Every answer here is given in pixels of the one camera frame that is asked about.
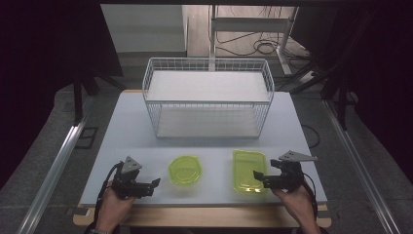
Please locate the white metal desk frame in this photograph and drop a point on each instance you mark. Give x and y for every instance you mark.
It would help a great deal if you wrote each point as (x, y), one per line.
(250, 24)

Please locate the black metal stand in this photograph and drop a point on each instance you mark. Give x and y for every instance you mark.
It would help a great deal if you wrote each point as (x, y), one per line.
(341, 100)
(78, 97)

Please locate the person's left hand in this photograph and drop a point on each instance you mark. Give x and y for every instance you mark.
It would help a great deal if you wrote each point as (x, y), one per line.
(112, 211)

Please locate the rectangular green-lidded plastic container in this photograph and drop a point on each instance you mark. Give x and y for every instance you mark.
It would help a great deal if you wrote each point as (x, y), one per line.
(248, 169)

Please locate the dark curtain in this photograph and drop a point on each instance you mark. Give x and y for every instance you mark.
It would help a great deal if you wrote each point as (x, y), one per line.
(380, 65)
(39, 65)

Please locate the person's right hand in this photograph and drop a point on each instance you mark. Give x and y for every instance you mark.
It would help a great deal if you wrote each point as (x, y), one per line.
(300, 204)

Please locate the aluminium rail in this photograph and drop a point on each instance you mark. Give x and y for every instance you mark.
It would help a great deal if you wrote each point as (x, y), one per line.
(360, 169)
(52, 175)

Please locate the black floor bracket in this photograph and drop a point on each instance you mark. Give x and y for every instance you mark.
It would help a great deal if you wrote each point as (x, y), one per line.
(87, 138)

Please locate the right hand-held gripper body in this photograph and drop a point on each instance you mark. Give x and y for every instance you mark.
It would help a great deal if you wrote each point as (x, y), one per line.
(290, 177)

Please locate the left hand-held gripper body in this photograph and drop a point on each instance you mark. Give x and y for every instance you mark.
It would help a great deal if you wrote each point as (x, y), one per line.
(128, 182)

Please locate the round green-lidded plastic container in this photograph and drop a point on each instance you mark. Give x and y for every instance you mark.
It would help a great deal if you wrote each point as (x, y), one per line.
(184, 170)

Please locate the white cabinet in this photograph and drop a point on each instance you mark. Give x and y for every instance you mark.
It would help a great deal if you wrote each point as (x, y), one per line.
(146, 29)

